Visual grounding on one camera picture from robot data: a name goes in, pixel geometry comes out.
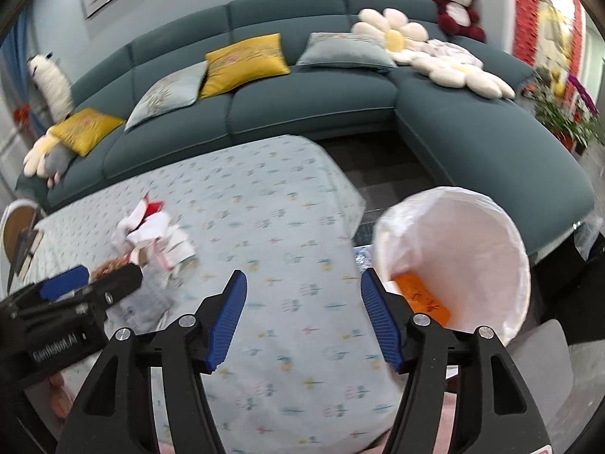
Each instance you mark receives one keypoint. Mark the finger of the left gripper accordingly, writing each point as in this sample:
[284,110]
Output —
[66,282]
[109,290]

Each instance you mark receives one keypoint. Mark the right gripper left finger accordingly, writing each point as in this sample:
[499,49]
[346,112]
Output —
[222,313]

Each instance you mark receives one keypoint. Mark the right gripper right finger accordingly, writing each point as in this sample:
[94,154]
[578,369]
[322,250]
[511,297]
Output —
[384,326]

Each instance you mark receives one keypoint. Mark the orange snack bag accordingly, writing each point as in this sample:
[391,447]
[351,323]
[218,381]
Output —
[420,299]

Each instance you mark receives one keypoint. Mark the white tissue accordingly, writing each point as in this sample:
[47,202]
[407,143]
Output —
[155,244]

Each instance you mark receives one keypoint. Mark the red envelope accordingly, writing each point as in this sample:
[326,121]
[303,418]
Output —
[152,207]

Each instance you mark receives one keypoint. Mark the pink fluffy blanket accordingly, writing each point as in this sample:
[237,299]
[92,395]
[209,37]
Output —
[61,404]

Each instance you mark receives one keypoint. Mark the wooden chair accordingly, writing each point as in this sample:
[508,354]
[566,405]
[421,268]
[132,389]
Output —
[19,242]

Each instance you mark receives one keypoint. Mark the floral light blue tablecloth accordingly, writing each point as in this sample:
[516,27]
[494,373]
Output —
[304,373]

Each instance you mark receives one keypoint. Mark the cream flower pillow left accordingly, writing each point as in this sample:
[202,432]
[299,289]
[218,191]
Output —
[34,161]

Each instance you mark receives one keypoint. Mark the grey plush toy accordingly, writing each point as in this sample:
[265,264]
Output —
[56,162]

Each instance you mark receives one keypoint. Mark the yellow cushion left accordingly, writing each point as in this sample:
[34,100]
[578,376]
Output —
[83,131]

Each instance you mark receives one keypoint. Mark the yellow cushion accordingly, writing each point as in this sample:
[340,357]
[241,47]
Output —
[83,131]
[242,62]

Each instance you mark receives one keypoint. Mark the white long plush toy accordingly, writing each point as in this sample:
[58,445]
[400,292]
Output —
[54,86]

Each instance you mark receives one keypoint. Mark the light grey cushion left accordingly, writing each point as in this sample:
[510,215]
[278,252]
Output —
[177,90]

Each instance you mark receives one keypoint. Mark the light grey cushion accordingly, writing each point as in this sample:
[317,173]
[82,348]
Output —
[346,51]
[177,90]

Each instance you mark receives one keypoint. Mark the white flower pillow flat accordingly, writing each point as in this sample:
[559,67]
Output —
[451,74]

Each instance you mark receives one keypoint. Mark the yellow cushion centre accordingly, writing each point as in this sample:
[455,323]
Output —
[242,62]

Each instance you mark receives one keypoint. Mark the dark green sectional sofa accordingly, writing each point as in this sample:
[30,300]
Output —
[493,147]

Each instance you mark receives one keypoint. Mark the pink folded cloth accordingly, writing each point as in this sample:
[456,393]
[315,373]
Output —
[454,52]

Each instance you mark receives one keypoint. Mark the potted flowers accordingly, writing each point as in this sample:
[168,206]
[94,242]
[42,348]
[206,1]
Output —
[565,108]

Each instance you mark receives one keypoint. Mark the light grey cushion right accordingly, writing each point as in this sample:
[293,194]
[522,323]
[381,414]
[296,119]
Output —
[346,51]

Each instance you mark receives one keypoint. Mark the white flower pillow upright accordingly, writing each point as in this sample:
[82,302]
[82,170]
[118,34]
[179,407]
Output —
[403,40]

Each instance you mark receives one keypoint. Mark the red white plush bear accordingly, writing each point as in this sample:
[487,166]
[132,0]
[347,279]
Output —
[459,18]

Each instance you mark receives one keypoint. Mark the red wall hanging decoration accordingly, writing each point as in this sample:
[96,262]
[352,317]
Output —
[549,37]

